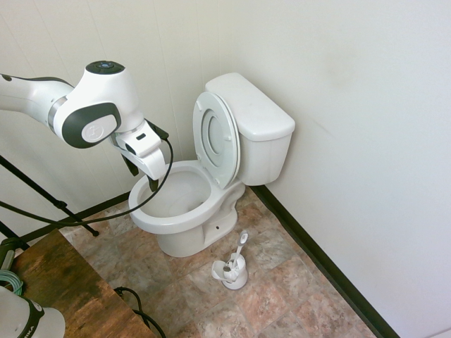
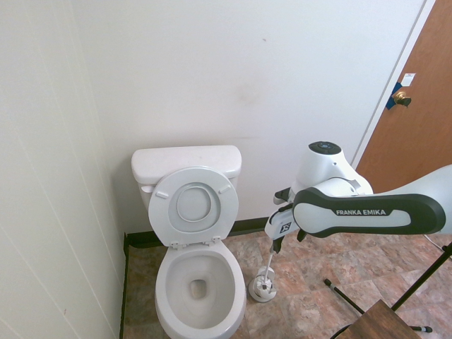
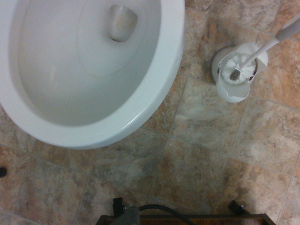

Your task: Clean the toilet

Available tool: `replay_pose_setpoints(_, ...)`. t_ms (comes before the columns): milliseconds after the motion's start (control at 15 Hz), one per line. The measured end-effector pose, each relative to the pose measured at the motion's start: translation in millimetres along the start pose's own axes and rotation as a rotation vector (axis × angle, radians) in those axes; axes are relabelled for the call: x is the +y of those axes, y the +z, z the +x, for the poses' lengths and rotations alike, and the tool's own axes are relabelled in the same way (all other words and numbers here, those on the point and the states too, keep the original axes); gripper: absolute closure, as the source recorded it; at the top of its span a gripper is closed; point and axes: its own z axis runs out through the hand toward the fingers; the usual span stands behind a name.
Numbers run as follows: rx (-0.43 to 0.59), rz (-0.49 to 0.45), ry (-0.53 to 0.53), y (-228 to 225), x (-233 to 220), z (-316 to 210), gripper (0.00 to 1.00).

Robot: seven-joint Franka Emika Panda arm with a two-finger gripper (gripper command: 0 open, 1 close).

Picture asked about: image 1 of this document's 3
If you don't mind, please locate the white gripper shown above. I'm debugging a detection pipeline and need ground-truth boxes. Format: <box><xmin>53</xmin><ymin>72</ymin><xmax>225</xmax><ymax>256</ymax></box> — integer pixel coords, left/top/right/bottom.
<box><xmin>113</xmin><ymin>120</ymin><xmax>167</xmax><ymax>193</ymax></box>

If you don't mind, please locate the white toilet brush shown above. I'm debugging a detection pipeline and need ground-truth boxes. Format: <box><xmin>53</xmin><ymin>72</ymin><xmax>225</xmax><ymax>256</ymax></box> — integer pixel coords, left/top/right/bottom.
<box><xmin>223</xmin><ymin>230</ymin><xmax>249</xmax><ymax>281</ymax></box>

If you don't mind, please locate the white toilet bowl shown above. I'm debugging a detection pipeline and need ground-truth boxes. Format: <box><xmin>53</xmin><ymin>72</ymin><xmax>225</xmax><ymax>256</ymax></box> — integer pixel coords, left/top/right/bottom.
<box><xmin>128</xmin><ymin>160</ymin><xmax>247</xmax><ymax>258</ymax></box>

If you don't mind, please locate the white toilet seat lid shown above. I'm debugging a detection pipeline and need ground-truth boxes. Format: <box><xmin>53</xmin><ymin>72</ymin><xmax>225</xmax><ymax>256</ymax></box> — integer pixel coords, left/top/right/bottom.
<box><xmin>202</xmin><ymin>91</ymin><xmax>242</xmax><ymax>187</ymax></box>

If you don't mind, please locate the white toilet tank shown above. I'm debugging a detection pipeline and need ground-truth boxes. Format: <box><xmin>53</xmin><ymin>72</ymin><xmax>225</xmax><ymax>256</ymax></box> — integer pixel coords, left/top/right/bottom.
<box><xmin>239</xmin><ymin>127</ymin><xmax>293</xmax><ymax>187</ymax></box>

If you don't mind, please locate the white toilet tank lid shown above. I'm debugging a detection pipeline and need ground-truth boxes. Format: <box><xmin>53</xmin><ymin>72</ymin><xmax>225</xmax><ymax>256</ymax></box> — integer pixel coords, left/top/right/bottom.
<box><xmin>204</xmin><ymin>73</ymin><xmax>296</xmax><ymax>142</ymax></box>

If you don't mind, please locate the white toilet brush holder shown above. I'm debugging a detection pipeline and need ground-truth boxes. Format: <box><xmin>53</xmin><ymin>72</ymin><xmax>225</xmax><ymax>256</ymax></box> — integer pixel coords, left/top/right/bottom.
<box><xmin>211</xmin><ymin>256</ymin><xmax>249</xmax><ymax>290</ymax></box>

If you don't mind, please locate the short black baseboard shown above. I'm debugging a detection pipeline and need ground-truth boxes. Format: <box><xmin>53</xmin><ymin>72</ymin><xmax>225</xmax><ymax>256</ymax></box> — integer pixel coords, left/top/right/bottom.
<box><xmin>13</xmin><ymin>192</ymin><xmax>132</xmax><ymax>248</ymax></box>

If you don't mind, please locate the long black baseboard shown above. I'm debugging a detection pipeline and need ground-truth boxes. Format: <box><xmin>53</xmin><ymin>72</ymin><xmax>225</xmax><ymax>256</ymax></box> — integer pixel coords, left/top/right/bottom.
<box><xmin>250</xmin><ymin>184</ymin><xmax>401</xmax><ymax>338</ymax></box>

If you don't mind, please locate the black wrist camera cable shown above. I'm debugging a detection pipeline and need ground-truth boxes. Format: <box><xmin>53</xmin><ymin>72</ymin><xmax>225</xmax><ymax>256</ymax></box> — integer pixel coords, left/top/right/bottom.
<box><xmin>0</xmin><ymin>135</ymin><xmax>175</xmax><ymax>226</ymax></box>

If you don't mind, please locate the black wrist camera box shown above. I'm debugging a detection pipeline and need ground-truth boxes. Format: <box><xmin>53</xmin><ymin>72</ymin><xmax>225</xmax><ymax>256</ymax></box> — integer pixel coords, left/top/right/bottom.
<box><xmin>145</xmin><ymin>119</ymin><xmax>170</xmax><ymax>142</ymax></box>

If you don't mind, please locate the black camera tripod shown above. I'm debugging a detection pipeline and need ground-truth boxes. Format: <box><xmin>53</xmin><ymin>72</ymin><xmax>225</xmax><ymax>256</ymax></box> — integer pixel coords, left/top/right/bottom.
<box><xmin>0</xmin><ymin>154</ymin><xmax>99</xmax><ymax>251</ymax></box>

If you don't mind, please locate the black power cable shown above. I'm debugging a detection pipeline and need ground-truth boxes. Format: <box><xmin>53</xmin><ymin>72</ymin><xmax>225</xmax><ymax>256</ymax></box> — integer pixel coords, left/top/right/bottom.
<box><xmin>113</xmin><ymin>287</ymin><xmax>166</xmax><ymax>338</ymax></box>

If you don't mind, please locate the grey cylindrical clamp handle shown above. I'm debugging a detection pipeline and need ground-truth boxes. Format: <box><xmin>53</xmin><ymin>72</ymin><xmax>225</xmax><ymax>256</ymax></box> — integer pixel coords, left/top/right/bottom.
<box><xmin>0</xmin><ymin>237</ymin><xmax>19</xmax><ymax>272</ymax></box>

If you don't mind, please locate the green coiled cable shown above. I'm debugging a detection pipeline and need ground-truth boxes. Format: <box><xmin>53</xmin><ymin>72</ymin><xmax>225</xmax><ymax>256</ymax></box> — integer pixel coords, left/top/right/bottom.
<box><xmin>0</xmin><ymin>270</ymin><xmax>25</xmax><ymax>300</ymax></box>

